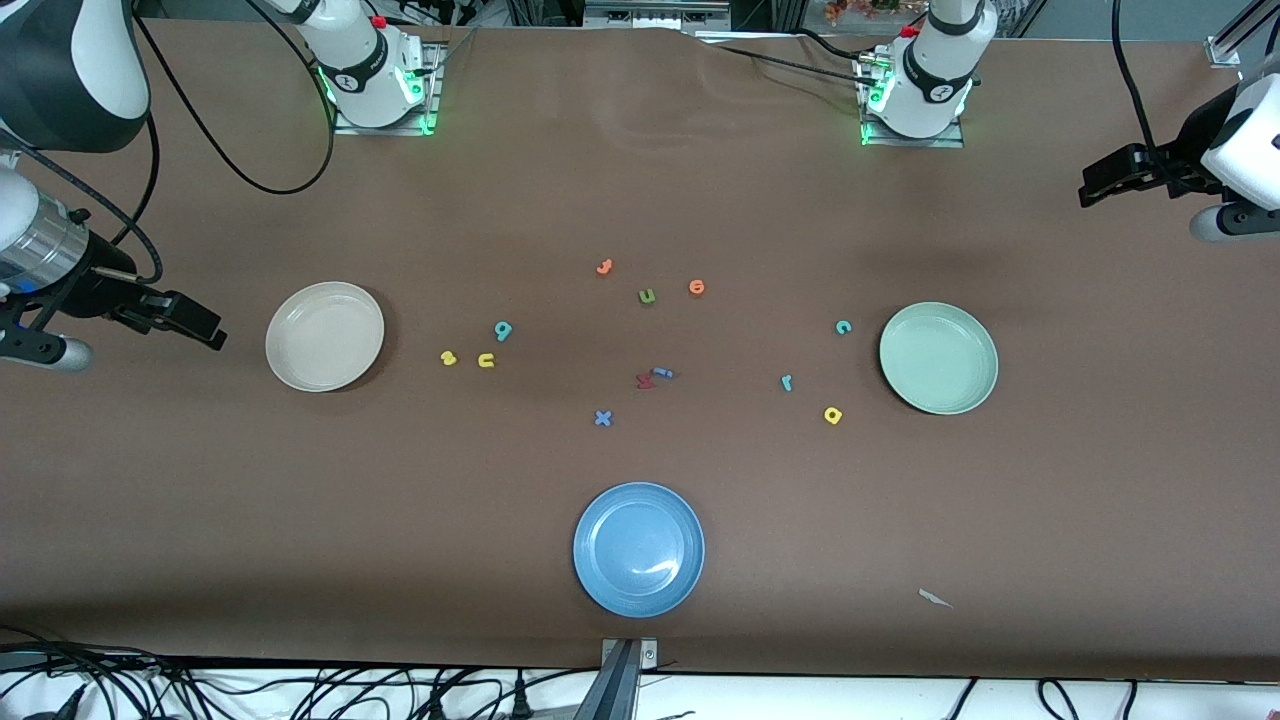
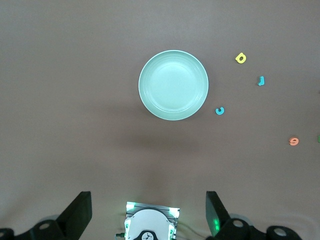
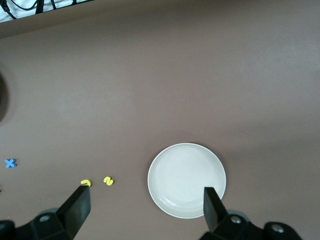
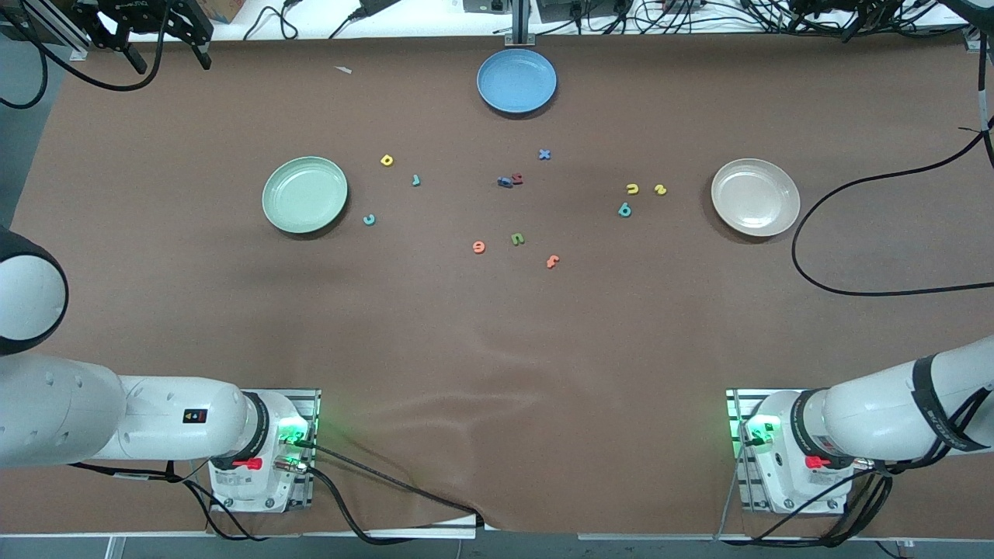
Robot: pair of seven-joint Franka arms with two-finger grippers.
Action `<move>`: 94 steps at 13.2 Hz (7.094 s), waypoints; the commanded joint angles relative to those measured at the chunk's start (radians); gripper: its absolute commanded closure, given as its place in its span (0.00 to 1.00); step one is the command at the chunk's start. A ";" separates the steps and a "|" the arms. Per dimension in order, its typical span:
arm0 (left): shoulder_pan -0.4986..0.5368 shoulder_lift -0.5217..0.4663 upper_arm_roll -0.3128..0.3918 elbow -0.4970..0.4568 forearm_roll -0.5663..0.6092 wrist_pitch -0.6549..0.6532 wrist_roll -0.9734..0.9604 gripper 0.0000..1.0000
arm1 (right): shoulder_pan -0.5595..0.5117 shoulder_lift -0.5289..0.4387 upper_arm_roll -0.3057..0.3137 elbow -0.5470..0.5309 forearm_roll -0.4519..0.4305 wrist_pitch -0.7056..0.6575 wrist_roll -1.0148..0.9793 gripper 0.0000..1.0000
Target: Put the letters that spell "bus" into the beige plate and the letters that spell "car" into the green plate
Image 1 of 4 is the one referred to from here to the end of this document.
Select beige brown plate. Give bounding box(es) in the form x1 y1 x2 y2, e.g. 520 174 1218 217
265 281 386 393

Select light green plate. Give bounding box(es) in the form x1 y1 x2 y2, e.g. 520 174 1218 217
879 302 999 416

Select orange artificial flowers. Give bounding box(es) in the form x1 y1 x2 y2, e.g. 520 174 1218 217
824 0 903 25

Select blue plate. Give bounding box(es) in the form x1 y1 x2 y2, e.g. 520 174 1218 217
573 482 706 619

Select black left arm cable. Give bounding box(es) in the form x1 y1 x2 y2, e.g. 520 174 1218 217
1110 0 1169 166

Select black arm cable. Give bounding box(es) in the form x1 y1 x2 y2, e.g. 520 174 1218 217
1110 0 1169 166
130 0 339 197

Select aluminium frame profile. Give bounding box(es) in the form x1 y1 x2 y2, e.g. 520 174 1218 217
1205 0 1280 69

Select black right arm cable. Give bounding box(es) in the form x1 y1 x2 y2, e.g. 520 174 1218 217
130 0 339 197

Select black cable on table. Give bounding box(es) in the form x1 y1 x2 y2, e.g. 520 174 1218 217
700 28 881 86

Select grey metal rail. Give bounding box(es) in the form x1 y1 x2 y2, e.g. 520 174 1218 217
585 0 733 31

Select black camera post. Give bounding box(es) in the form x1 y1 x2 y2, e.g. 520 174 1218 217
572 640 641 720

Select small metal bracket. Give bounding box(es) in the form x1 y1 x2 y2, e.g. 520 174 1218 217
601 638 659 671

